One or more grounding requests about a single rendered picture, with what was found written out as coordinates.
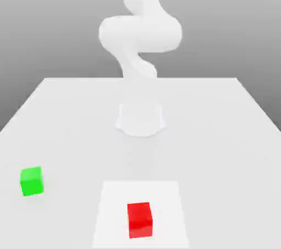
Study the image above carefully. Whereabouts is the small red cube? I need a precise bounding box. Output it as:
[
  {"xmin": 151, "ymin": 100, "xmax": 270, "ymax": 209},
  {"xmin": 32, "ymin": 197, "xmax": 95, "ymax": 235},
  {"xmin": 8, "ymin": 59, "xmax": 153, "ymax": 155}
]
[{"xmin": 127, "ymin": 202, "xmax": 153, "ymax": 239}]

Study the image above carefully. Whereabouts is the small green cube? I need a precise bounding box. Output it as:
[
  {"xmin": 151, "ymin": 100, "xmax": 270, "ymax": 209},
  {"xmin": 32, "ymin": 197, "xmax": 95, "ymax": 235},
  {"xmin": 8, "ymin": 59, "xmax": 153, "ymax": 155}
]
[{"xmin": 20, "ymin": 165, "xmax": 44, "ymax": 197}]

